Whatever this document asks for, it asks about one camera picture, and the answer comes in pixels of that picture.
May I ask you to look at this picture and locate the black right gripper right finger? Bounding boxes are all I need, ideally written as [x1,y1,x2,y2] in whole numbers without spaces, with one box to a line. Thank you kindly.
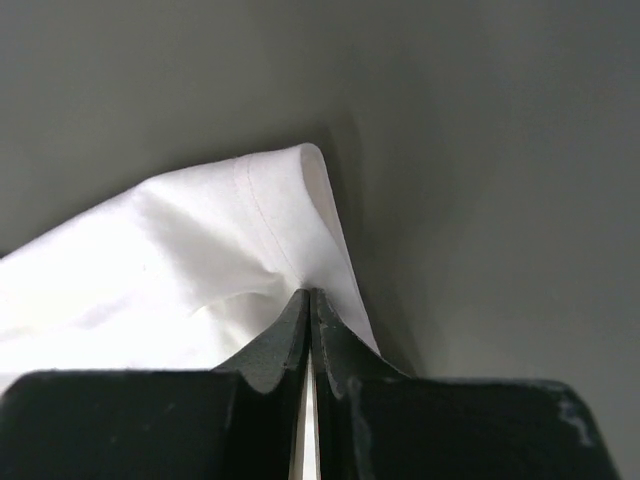
[310,289,409,479]

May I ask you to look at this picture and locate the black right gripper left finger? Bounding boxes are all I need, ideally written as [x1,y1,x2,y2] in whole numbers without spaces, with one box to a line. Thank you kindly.
[214,289,310,479]

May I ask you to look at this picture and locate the white t-shirt with red print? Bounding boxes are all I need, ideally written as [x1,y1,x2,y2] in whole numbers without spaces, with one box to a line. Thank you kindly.
[0,142,384,480]

